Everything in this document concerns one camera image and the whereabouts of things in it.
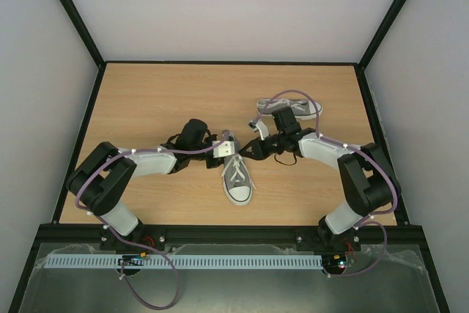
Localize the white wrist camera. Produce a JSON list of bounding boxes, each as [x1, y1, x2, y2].
[[248, 117, 270, 141], [212, 135, 240, 158]]

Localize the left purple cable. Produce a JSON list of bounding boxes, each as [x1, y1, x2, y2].
[[74, 129, 232, 309]]

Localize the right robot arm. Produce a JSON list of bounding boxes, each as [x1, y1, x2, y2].
[[240, 108, 400, 248]]

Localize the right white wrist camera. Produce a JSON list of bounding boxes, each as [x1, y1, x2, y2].
[[248, 117, 270, 141]]

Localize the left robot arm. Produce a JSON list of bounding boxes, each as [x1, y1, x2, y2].
[[66, 119, 234, 237]]

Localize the light blue cable duct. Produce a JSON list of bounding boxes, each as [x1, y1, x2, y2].
[[44, 254, 322, 270]]

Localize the grey sneaker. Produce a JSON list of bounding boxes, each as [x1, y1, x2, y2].
[[221, 133, 256, 206]]

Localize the circuit board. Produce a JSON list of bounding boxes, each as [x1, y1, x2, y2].
[[322, 253, 356, 268], [117, 252, 151, 266]]

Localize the left circuit board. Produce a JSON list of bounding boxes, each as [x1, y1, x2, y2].
[[117, 252, 151, 266]]

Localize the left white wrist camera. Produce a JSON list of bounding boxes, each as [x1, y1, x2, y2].
[[212, 135, 240, 158]]

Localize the grey sneaker lying sideways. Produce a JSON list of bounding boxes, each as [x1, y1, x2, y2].
[[256, 98, 323, 120]]

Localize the right circuit board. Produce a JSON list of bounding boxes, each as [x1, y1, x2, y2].
[[322, 253, 356, 268]]

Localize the black aluminium frame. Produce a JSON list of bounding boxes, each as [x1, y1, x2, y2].
[[9, 0, 449, 312]]

